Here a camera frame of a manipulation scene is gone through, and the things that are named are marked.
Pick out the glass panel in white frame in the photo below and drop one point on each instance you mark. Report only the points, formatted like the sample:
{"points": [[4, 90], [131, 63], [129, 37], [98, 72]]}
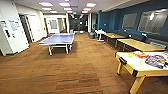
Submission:
{"points": [[53, 24]]}

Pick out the open white door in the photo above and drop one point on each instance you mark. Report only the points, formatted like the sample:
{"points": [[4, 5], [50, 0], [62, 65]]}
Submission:
{"points": [[35, 28]]}

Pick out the yellow wooden gaming table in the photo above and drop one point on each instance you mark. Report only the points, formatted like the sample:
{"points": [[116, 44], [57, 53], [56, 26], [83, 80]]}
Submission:
{"points": [[140, 68]]}

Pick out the dark round trash bin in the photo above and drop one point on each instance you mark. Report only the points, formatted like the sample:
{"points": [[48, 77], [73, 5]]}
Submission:
{"points": [[91, 35]]}

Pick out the blue ping pong table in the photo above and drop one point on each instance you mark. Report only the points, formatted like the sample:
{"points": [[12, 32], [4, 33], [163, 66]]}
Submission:
{"points": [[58, 38]]}

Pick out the square ceiling light panel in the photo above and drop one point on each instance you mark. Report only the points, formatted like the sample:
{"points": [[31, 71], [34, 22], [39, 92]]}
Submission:
{"points": [[45, 4], [47, 9], [90, 4], [66, 8], [64, 4], [87, 9]]}

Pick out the interior wall window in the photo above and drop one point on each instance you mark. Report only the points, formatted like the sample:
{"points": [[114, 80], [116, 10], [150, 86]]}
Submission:
{"points": [[153, 20], [129, 21]]}

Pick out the wall card reader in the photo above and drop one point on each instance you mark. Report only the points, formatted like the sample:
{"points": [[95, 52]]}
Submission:
{"points": [[7, 33]]}

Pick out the white paper wall notice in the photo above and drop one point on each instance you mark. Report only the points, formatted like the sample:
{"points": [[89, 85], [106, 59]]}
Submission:
{"points": [[14, 25]]}

